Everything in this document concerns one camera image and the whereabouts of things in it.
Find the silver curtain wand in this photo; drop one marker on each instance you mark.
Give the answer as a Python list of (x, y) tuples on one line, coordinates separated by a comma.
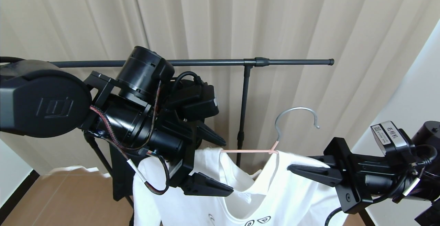
[(141, 12)]

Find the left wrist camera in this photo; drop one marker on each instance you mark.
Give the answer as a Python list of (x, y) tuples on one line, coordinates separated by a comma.
[(196, 100)]

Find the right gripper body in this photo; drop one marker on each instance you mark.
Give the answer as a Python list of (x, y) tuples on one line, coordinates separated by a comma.
[(364, 174)]

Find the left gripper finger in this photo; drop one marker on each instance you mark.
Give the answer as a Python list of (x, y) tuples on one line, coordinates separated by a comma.
[(209, 135), (206, 186)]

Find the pink clothes hanger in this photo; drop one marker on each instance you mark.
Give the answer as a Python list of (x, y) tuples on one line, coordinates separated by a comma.
[(278, 129)]

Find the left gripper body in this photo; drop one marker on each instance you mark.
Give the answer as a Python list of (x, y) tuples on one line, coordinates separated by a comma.
[(184, 157)]

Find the white garment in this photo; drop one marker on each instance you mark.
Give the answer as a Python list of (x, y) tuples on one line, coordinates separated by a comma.
[(282, 198)]

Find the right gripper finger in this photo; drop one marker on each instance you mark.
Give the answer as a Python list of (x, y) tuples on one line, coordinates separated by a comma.
[(316, 175), (321, 160)]

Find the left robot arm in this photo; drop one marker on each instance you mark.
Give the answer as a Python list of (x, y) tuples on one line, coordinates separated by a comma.
[(44, 105)]

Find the black clothes rack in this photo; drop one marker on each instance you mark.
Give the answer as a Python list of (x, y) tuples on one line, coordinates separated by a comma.
[(292, 62)]

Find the black shorts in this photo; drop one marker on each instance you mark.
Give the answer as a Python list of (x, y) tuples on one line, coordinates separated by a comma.
[(120, 178)]

